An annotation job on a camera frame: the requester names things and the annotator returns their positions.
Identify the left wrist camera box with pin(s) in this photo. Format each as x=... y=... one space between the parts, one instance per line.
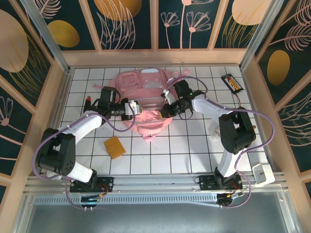
x=136 y=109

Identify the mustard yellow wallet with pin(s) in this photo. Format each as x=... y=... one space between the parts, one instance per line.
x=114 y=147

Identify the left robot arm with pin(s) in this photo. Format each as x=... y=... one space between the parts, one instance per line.
x=85 y=123

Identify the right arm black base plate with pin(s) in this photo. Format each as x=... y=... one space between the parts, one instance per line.
x=205 y=183

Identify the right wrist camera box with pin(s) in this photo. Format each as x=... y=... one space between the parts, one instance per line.
x=169 y=98

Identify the small white clock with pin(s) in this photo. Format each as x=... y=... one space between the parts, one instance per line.
x=262 y=173

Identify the clear plastic stand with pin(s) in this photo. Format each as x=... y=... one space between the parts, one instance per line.
x=54 y=176

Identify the small clear plastic box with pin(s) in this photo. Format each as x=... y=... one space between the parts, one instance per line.
x=215 y=133

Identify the aluminium mounting rail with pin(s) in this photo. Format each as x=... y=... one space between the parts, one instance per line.
x=155 y=180

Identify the pink backpack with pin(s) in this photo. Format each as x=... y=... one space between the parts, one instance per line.
x=145 y=82

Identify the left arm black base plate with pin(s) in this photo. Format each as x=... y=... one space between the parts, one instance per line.
x=107 y=183

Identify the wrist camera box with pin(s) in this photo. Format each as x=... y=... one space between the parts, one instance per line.
x=169 y=98
x=136 y=109

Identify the black device with red print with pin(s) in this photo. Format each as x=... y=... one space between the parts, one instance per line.
x=233 y=85

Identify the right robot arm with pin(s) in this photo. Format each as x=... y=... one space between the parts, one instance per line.
x=206 y=104

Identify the aluminium frame post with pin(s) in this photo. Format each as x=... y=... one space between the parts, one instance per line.
x=47 y=36
x=261 y=36

